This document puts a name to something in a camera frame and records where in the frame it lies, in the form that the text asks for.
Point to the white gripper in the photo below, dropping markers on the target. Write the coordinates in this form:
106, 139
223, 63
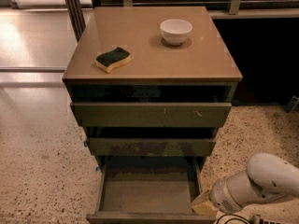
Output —
221, 194

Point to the grey drawer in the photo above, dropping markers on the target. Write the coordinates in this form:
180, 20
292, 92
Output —
151, 115
151, 147
148, 190

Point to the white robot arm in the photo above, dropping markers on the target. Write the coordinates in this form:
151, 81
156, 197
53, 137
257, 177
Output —
266, 179

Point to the grey drawer cabinet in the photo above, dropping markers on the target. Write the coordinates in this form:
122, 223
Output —
201, 70

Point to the power strip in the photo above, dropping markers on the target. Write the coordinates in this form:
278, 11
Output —
256, 219

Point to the yellow green sponge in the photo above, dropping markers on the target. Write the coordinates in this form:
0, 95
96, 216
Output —
113, 59

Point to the white ceramic bowl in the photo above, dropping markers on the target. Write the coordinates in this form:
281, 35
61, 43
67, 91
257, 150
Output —
175, 31

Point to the small grey wall box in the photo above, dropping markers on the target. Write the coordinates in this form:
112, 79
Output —
292, 104

